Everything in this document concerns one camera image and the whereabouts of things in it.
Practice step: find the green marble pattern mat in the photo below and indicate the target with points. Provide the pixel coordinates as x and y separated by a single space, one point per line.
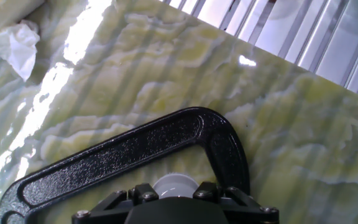
291 140

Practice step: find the crumpled white plastic bag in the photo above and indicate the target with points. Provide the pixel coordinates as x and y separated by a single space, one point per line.
17 46

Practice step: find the black C-clamp with steel screw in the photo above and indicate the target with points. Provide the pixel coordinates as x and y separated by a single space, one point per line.
120 155

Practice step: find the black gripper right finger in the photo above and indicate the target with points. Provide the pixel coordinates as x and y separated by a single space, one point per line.
247 211

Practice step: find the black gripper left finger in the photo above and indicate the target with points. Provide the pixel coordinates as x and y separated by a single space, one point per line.
104 211

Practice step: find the white round light bulb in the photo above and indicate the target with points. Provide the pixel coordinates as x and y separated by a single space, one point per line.
175 185

